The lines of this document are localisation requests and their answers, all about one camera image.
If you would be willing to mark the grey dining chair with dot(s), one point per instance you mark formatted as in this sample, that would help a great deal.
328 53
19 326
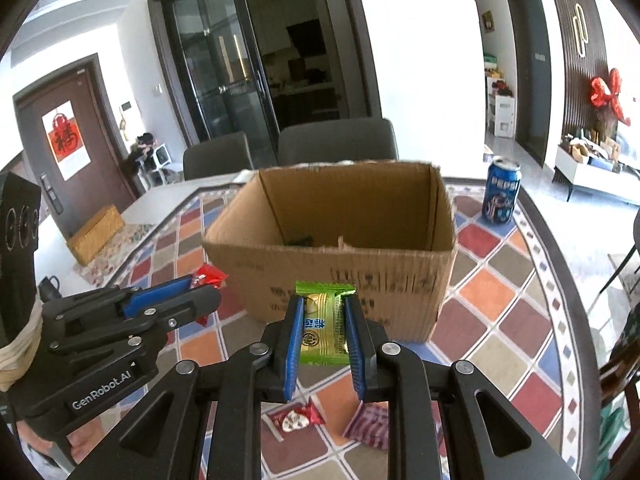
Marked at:
217 157
340 142

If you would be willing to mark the small wall picture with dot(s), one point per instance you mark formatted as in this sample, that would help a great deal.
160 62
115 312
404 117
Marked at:
488 21

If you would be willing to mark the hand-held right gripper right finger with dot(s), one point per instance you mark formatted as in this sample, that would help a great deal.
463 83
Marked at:
356 350

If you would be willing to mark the green yellow pastry packet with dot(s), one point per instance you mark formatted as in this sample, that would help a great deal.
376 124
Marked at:
325 330

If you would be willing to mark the white storage rack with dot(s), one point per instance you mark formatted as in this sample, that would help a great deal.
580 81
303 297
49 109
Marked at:
500 105

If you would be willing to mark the red gold wrapped candy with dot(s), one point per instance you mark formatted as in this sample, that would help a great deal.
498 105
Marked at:
295 420

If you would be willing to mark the colourful checkered tablecloth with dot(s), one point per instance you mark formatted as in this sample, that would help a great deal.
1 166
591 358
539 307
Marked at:
505 310

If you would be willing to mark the red white door poster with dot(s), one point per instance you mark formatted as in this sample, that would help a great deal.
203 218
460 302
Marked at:
65 140

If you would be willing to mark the purple striped snack packet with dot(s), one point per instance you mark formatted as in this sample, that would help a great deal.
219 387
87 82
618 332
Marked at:
370 425

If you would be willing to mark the blue soda can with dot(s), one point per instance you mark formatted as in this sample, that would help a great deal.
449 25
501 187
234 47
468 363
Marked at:
501 192

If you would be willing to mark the black plush toy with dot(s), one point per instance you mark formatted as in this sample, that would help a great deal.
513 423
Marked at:
140 152

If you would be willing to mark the black chair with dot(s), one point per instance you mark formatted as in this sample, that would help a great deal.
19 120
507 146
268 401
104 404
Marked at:
612 272

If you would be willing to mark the gold loop wall light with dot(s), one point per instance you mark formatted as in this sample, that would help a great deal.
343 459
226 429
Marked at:
580 30

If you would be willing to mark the white low cabinet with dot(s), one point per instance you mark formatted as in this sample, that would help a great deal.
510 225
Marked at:
595 175

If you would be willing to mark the green cloth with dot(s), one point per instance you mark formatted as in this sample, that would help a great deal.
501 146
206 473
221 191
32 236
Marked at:
627 332

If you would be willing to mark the wooden chair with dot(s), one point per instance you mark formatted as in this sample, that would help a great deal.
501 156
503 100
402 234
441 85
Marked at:
620 380

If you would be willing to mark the black range hood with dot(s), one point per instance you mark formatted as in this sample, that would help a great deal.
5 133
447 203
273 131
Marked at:
305 37

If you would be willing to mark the person's left hand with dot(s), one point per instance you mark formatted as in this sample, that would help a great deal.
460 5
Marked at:
82 447

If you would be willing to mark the brown cardboard box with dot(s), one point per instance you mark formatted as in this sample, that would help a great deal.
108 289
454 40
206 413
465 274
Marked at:
395 285

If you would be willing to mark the dark green snack packet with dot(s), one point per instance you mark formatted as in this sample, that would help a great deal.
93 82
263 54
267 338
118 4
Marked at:
297 241

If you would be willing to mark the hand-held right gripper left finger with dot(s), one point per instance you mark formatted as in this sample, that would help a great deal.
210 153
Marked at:
292 350

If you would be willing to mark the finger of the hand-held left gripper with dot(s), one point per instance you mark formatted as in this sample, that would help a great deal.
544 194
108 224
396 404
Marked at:
190 307
160 295

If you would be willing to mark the yellow wicker box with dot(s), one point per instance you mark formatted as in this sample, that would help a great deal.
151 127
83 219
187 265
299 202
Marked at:
95 235

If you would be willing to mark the brown entrance door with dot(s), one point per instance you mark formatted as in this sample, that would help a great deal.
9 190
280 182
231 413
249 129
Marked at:
100 125

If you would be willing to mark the floral table mat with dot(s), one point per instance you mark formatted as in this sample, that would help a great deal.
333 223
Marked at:
135 235

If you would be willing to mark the white stool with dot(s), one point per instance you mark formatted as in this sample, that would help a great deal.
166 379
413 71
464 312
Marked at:
165 162

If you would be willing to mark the red bow decoration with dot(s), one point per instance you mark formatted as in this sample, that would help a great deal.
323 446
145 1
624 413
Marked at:
607 92

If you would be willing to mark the small red candy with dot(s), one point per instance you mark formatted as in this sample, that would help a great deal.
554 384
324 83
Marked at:
210 276

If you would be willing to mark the sliding glass door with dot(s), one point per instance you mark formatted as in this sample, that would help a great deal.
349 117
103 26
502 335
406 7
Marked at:
220 70

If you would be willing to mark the dark interior door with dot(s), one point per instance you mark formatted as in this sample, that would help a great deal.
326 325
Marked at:
530 70

